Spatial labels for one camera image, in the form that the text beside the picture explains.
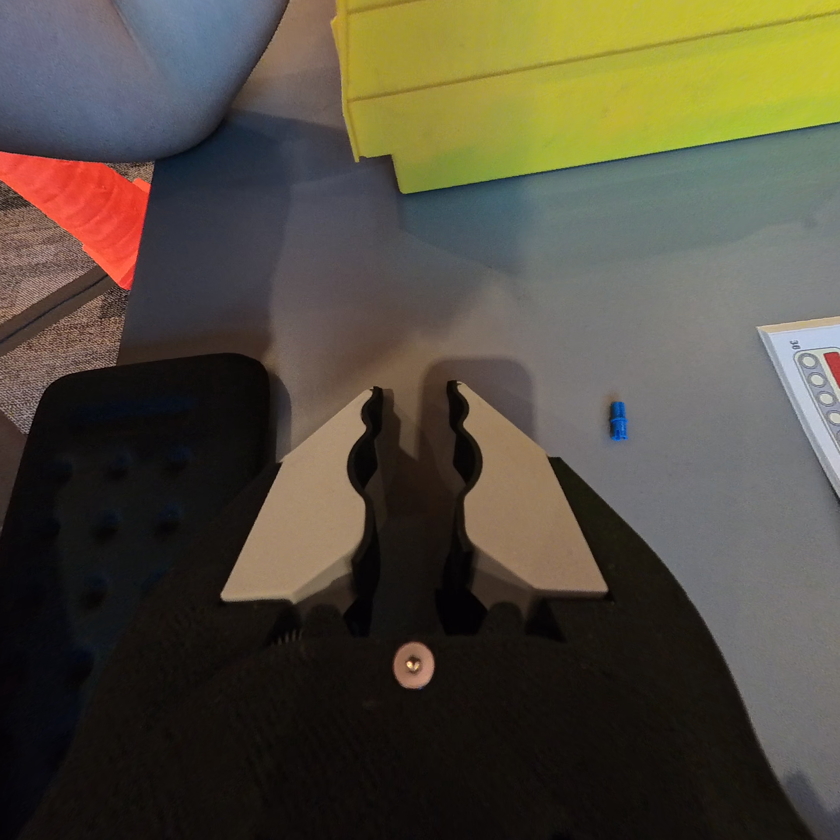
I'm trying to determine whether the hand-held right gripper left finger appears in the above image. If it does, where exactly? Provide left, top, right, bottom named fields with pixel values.
left=220, top=386, right=385, bottom=636

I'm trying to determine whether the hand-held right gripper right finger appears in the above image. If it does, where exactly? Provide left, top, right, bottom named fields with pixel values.
left=434, top=379, right=609, bottom=636

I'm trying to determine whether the yellow plastic bin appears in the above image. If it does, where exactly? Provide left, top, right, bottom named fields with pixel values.
left=330, top=0, right=840, bottom=195

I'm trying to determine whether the grey desk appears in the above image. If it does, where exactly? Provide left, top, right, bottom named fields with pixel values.
left=117, top=0, right=840, bottom=840

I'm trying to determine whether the black studded pad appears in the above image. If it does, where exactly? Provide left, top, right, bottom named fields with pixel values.
left=0, top=353, right=271, bottom=840

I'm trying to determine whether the instruction booklet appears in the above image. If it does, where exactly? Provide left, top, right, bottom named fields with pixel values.
left=756, top=317, right=840, bottom=500

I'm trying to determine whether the orange traffic cone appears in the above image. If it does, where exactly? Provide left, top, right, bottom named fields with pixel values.
left=0, top=151, right=152, bottom=291

